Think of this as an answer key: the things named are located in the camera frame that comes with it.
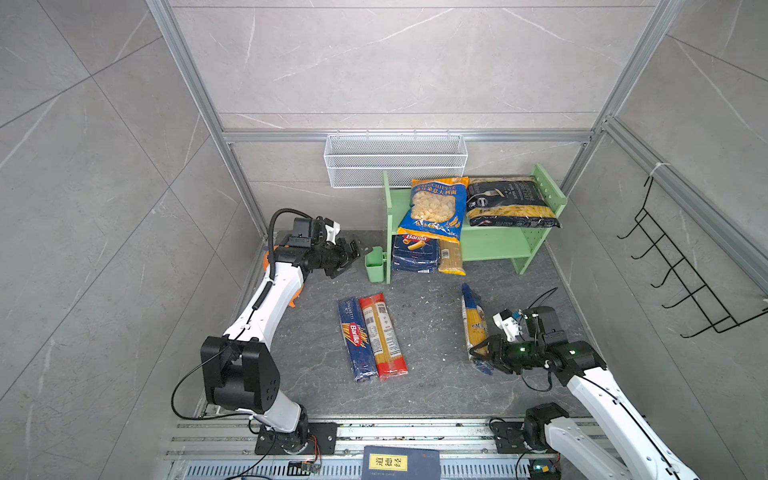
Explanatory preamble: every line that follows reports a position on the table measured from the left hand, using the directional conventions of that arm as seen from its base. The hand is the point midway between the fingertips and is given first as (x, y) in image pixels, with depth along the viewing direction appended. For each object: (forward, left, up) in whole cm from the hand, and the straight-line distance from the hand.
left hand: (362, 249), depth 81 cm
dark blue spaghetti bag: (-19, -30, -10) cm, 37 cm away
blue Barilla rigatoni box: (+4, -16, -8) cm, 18 cm away
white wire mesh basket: (+37, +2, +4) cm, 37 cm away
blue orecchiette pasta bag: (+7, -21, +8) cm, 24 cm away
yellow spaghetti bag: (+3, -27, -10) cm, 29 cm away
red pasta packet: (-19, -6, -22) cm, 29 cm away
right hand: (-25, -29, -12) cm, 40 cm away
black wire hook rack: (-22, -74, +8) cm, 77 cm away
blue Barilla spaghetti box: (-18, +3, -21) cm, 28 cm away
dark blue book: (-47, -8, -23) cm, 53 cm away
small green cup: (+10, -3, -19) cm, 22 cm away
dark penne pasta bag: (+10, -42, +8) cm, 44 cm away
